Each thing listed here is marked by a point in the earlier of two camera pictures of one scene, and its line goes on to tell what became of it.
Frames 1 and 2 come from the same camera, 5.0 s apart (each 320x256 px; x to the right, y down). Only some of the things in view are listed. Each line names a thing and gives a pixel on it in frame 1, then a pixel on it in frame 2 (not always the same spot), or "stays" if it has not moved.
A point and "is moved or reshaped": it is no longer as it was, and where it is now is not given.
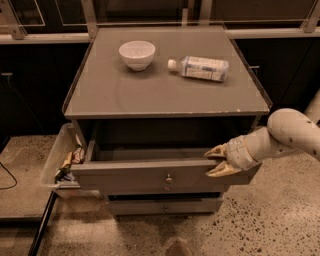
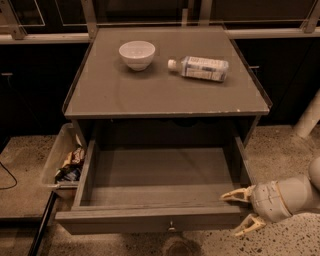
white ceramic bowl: [137, 54] stays
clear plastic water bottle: [202, 68] stays
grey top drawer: [153, 172] is moved or reshaped
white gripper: [238, 153] to [266, 201]
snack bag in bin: [75, 157] stays
